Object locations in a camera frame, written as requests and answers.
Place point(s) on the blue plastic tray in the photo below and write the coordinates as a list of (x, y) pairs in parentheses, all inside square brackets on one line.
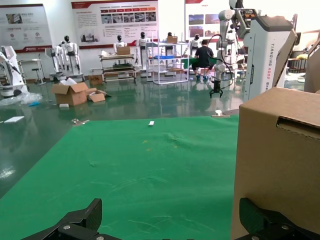
[(162, 57)]

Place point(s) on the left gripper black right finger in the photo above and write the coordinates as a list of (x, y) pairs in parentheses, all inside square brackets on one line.
[(250, 217)]

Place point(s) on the small cardboard box on rack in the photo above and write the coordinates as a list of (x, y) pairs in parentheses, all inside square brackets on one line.
[(172, 39)]

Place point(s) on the seated person black shirt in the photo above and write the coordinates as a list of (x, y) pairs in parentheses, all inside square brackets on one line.
[(203, 53)]

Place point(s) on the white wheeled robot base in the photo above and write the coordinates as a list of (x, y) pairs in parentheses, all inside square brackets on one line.
[(11, 75)]

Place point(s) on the white foam slab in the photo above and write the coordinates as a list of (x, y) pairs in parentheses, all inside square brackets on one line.
[(13, 120)]

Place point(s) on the brown cardboard paper box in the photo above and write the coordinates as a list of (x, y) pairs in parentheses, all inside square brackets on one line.
[(270, 162)]

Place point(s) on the large open cardboard box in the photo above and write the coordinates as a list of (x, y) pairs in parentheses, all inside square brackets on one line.
[(72, 96)]

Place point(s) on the tall white robot tower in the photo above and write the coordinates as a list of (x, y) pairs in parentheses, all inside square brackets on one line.
[(260, 50)]

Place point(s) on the small open cardboard box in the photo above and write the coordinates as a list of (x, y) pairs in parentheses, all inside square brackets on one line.
[(97, 97)]

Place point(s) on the wall poster with dark photos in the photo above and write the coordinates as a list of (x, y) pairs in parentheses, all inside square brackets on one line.
[(197, 20)]

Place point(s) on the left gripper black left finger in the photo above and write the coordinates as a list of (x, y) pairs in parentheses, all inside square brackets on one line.
[(93, 215)]

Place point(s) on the grey industrial robot arm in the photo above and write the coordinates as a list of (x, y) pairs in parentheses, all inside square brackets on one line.
[(224, 32)]

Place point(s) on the black round stool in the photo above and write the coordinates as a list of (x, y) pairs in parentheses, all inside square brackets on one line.
[(38, 75)]

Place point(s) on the white tube frame rack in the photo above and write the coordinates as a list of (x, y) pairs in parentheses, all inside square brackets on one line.
[(152, 70)]

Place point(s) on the small white foam block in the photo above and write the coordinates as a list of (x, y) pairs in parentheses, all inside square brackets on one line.
[(64, 105)]

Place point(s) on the green tablecloth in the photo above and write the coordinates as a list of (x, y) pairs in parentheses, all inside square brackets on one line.
[(137, 170)]

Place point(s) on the small white label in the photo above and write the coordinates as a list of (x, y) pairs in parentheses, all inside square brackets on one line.
[(151, 123)]

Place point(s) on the cardboard box on cart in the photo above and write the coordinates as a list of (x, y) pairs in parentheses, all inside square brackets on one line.
[(123, 50)]

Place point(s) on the wall poster with photo row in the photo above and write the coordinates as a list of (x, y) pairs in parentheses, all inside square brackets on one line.
[(87, 20)]

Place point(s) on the wall poster with round icons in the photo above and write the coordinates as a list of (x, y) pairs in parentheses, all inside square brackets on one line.
[(25, 25)]

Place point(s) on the black claw gripper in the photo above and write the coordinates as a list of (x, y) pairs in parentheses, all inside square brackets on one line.
[(216, 90)]

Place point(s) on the metal shelf cart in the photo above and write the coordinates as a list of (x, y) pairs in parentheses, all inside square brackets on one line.
[(117, 72)]

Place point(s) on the clear plastic wrap pile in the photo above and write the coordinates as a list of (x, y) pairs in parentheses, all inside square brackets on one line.
[(27, 97)]

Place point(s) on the closed brown carton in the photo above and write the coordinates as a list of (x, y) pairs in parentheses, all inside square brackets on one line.
[(95, 80)]

